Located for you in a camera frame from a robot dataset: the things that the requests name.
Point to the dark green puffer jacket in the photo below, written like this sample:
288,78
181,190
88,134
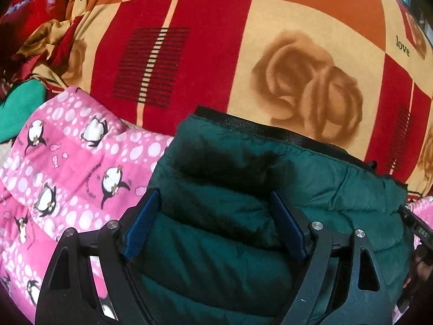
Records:
214,254

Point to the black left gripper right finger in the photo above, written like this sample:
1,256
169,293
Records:
337,279

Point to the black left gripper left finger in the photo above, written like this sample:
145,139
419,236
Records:
68,294

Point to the right hand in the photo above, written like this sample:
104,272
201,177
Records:
419,272

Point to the pink penguin quilt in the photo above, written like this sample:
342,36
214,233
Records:
73,165

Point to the teal green garment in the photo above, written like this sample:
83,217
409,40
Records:
18,107

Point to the red cream rose blanket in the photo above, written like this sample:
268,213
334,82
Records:
353,73

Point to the red pillows pile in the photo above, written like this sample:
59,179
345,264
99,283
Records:
30,13

